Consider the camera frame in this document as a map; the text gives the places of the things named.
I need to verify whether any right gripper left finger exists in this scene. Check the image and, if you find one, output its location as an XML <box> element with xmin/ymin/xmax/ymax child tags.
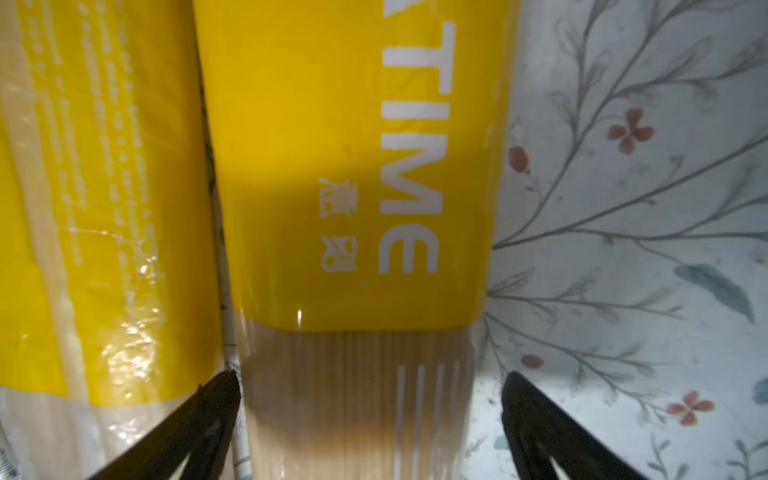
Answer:
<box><xmin>91</xmin><ymin>370</ymin><xmax>241</xmax><ymax>480</ymax></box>

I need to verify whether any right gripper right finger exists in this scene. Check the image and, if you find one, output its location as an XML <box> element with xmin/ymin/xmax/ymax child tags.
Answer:
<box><xmin>501</xmin><ymin>372</ymin><xmax>643</xmax><ymax>480</ymax></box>

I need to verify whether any yellow Pastatime bag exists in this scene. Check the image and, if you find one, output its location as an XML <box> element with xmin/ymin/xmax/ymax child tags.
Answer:
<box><xmin>194</xmin><ymin>1</ymin><xmax>521</xmax><ymax>479</ymax></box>

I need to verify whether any yellow spaghetti bag label up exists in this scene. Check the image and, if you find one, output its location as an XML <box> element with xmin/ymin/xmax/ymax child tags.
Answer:
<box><xmin>1</xmin><ymin>1</ymin><xmax>224</xmax><ymax>479</ymax></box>

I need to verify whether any floral table mat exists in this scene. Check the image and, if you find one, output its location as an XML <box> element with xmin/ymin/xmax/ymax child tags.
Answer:
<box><xmin>461</xmin><ymin>1</ymin><xmax>767</xmax><ymax>479</ymax></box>

